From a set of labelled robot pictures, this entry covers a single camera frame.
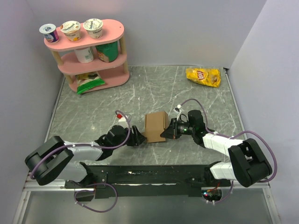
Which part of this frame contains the electronics board with LEDs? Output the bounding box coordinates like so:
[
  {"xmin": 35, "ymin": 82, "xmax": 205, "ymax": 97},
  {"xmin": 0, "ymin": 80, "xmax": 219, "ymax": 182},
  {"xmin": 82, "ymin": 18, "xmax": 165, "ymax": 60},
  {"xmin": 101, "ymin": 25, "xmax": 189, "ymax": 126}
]
[{"xmin": 202, "ymin": 189, "xmax": 222, "ymax": 202}]

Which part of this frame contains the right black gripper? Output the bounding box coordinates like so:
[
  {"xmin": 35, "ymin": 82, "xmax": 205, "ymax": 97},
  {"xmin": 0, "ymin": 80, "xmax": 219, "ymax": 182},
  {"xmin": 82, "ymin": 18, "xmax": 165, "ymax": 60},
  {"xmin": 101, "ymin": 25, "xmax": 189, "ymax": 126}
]
[{"xmin": 160, "ymin": 118, "xmax": 195, "ymax": 139}]

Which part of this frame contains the white Chobani yogurt cup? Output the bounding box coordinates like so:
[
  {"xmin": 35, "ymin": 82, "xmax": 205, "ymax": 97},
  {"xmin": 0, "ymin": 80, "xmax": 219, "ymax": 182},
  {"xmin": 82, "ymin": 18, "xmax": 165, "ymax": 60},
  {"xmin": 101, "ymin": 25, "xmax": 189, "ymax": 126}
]
[{"xmin": 83, "ymin": 18, "xmax": 103, "ymax": 39}]

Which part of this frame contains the white cup on middle shelf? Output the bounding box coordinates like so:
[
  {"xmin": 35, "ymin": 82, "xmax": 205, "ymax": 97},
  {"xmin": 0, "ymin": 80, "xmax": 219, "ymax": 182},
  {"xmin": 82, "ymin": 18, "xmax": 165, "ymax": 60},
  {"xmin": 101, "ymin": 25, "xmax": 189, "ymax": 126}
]
[{"xmin": 74, "ymin": 47, "xmax": 94, "ymax": 63}]

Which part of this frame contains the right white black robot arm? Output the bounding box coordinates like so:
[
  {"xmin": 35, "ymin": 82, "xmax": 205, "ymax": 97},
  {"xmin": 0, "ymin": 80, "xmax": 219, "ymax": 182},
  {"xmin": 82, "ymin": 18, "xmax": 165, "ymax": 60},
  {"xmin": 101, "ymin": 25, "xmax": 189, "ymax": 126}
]
[{"xmin": 160, "ymin": 110, "xmax": 272, "ymax": 187}]

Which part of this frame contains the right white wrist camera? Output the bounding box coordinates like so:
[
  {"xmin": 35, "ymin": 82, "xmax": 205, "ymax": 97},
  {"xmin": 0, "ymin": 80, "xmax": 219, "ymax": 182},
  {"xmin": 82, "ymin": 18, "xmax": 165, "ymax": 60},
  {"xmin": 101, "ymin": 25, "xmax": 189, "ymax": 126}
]
[{"xmin": 173, "ymin": 104, "xmax": 183, "ymax": 114}]

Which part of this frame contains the brown cardboard box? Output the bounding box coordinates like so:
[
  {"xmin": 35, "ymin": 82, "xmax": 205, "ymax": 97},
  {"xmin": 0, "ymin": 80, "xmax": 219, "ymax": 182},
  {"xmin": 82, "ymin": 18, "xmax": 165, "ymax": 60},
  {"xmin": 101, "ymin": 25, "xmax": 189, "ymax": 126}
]
[{"xmin": 142, "ymin": 111, "xmax": 169, "ymax": 143}]

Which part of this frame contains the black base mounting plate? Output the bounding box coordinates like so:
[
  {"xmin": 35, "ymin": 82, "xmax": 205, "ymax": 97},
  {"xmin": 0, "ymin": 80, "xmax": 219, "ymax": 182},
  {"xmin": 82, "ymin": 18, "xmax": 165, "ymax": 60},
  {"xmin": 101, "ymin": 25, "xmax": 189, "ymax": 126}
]
[{"xmin": 64, "ymin": 165, "xmax": 231, "ymax": 199}]

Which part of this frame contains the pink three-tier shelf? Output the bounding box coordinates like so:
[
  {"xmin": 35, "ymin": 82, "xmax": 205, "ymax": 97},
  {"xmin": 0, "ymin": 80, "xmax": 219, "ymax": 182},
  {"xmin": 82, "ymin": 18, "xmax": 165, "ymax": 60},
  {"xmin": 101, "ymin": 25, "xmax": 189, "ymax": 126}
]
[{"xmin": 44, "ymin": 19, "xmax": 129, "ymax": 92}]

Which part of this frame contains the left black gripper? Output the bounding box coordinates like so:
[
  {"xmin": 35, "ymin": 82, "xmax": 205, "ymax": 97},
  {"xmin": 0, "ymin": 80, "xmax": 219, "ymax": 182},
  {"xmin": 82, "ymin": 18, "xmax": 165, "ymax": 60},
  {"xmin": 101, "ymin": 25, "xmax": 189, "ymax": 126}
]
[{"xmin": 112, "ymin": 125, "xmax": 147, "ymax": 150}]

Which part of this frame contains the blue white yogurt cup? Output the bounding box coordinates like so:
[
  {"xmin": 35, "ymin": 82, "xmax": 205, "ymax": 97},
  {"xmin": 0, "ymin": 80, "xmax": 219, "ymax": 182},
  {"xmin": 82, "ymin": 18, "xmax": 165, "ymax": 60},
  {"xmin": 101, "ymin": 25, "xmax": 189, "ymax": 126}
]
[{"xmin": 39, "ymin": 23, "xmax": 59, "ymax": 43}]

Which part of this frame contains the peach Chobani yogurt cup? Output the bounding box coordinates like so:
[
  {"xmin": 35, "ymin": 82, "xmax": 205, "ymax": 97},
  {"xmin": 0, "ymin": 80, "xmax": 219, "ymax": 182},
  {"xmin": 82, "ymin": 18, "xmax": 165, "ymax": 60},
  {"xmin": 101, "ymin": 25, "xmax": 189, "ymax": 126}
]
[{"xmin": 60, "ymin": 21, "xmax": 81, "ymax": 42}]

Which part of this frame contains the green white snack bag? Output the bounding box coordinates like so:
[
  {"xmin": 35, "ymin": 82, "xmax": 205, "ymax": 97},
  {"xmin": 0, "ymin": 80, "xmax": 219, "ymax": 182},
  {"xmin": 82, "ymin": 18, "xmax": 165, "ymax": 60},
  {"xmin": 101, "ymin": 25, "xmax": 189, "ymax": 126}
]
[{"xmin": 75, "ymin": 71, "xmax": 105, "ymax": 94}]

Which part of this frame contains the green can on middle shelf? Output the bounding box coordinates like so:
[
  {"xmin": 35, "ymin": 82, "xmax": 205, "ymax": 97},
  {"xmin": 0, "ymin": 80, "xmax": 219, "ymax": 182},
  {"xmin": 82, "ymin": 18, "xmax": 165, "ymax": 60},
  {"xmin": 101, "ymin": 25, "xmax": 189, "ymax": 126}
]
[{"xmin": 95, "ymin": 41, "xmax": 118, "ymax": 63}]

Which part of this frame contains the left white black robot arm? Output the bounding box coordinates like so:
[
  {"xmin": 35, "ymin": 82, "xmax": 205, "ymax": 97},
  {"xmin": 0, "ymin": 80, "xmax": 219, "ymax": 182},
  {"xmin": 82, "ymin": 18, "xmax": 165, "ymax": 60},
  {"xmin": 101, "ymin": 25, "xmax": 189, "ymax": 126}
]
[{"xmin": 25, "ymin": 125, "xmax": 147, "ymax": 188}]

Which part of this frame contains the yellow Lays chips bag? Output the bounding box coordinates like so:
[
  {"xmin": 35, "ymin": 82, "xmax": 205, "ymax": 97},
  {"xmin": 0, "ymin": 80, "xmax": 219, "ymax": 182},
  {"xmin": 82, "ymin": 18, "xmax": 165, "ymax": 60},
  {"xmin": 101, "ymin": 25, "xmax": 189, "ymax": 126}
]
[{"xmin": 185, "ymin": 68, "xmax": 221, "ymax": 88}]

